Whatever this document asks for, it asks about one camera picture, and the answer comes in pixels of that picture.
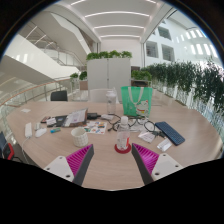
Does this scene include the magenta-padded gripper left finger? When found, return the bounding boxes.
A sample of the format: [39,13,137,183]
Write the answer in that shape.
[43,143,95,187]

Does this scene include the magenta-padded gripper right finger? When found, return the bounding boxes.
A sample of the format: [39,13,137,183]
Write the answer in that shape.
[131,142,184,186]

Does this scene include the white printed packet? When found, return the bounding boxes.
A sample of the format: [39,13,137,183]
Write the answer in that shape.
[137,130,157,144]

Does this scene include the white grid-patterned cup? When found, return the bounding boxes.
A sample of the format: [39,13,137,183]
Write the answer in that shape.
[70,126,90,148]

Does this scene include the flat round red coaster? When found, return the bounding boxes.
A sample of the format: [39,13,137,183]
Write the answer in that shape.
[114,142,133,155]

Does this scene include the dark blue keyboard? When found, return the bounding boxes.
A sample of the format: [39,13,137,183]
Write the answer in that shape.
[154,121,186,147]

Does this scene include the colourful sticker sheet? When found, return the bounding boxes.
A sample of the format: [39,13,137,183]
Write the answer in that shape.
[83,120,108,135]

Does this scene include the open booklet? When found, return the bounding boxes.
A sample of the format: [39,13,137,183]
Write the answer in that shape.
[63,108,89,128]

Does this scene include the black notebook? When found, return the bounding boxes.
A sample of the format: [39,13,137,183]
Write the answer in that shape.
[46,114,69,128]

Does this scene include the white computer mouse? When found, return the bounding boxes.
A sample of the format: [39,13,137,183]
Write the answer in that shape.
[34,127,48,138]

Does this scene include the black wallet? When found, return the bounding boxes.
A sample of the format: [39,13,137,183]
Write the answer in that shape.
[86,112,102,120]

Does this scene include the white power strip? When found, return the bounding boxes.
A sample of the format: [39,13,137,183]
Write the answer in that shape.
[24,122,34,139]

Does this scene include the green cat-print tote bag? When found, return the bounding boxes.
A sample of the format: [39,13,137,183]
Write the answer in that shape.
[120,86,154,118]

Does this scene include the tall clear shaker bottle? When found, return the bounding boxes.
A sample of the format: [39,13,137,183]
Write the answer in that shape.
[105,90,118,115]

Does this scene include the potted green plant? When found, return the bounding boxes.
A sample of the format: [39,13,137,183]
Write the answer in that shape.
[78,70,88,91]
[69,72,80,93]

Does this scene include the planter shelf with greenery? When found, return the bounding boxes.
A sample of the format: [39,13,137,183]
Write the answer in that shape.
[130,69,153,88]

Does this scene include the white cabinet with plants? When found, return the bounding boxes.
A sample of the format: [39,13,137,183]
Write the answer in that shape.
[85,50,133,103]

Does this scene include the row of green plants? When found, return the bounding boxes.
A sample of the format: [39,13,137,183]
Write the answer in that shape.
[146,58,224,114]

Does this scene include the ceiling light strips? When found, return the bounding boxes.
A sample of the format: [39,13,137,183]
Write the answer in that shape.
[69,0,158,39]

